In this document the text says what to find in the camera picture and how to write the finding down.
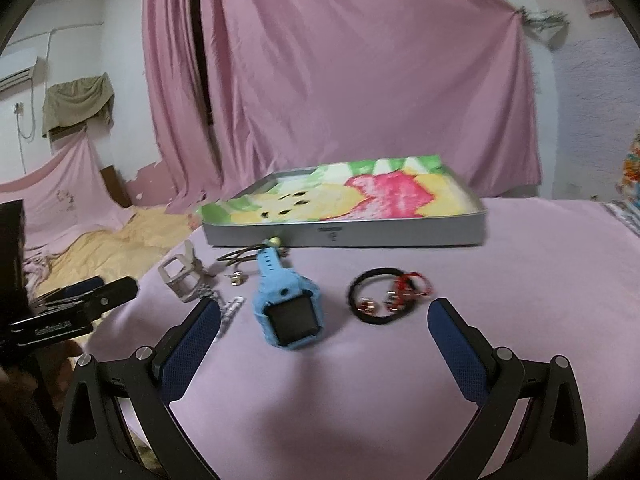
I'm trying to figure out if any white air conditioner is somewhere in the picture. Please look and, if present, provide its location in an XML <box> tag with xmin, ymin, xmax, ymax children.
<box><xmin>0</xmin><ymin>49</ymin><xmax>38</xmax><ymax>92</ymax></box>

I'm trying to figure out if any brown wooden board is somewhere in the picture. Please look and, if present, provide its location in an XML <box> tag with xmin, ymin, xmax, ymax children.
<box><xmin>100</xmin><ymin>166</ymin><xmax>132</xmax><ymax>208</ymax></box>

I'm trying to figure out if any grey tray with cartoon towel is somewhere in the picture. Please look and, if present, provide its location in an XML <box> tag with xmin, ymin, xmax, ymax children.
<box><xmin>198</xmin><ymin>155</ymin><xmax>486</xmax><ymax>248</ymax></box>

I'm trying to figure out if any olive green hanging cloth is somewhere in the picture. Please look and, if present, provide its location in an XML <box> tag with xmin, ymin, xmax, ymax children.
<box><xmin>42</xmin><ymin>73</ymin><xmax>115</xmax><ymax>136</ymax></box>

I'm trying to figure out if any yellow blanket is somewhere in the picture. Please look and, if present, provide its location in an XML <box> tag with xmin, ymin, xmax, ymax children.
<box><xmin>36</xmin><ymin>207</ymin><xmax>198</xmax><ymax>295</ymax></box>

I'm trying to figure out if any black hair tie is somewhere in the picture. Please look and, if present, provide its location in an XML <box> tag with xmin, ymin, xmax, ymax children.
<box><xmin>346</xmin><ymin>266</ymin><xmax>421</xmax><ymax>326</ymax></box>

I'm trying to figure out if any pink draped cloth left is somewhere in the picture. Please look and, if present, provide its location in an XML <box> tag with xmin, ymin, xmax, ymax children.
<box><xmin>1</xmin><ymin>131</ymin><xmax>134</xmax><ymax>282</ymax></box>

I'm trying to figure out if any pink curtain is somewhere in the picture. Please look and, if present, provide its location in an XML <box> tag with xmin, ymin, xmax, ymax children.
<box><xmin>142</xmin><ymin>0</ymin><xmax>541</xmax><ymax>212</ymax></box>

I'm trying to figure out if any brown cord yellow-bead necklace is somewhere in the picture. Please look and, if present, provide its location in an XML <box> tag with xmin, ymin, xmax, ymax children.
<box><xmin>216</xmin><ymin>236</ymin><xmax>288</xmax><ymax>267</ymax></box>

